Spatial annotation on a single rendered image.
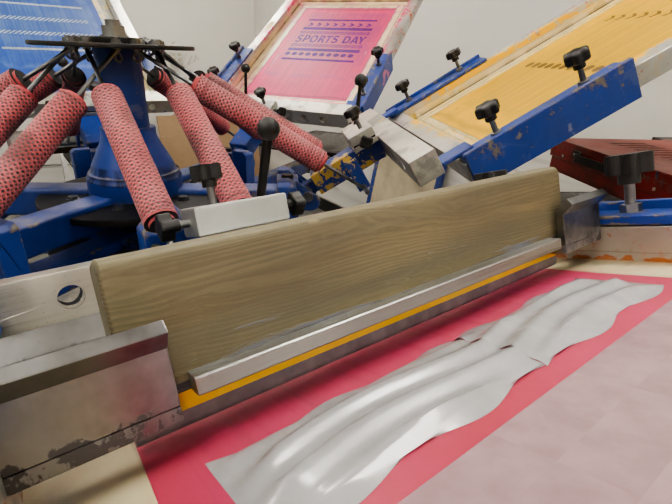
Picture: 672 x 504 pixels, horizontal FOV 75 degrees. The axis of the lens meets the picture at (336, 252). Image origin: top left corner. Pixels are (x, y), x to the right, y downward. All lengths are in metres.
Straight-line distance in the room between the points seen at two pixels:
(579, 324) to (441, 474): 0.17
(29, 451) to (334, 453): 0.13
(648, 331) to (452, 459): 0.18
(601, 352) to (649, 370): 0.03
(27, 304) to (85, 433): 0.25
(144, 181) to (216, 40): 4.01
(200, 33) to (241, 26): 0.42
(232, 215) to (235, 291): 0.31
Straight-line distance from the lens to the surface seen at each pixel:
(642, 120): 2.37
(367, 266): 0.30
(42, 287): 0.46
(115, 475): 0.27
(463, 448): 0.22
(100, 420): 0.23
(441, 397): 0.25
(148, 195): 0.69
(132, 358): 0.22
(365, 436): 0.22
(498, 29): 2.72
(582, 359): 0.30
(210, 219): 0.54
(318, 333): 0.26
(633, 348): 0.32
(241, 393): 0.28
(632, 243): 0.53
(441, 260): 0.35
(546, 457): 0.22
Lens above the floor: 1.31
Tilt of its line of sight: 24 degrees down
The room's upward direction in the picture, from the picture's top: 2 degrees clockwise
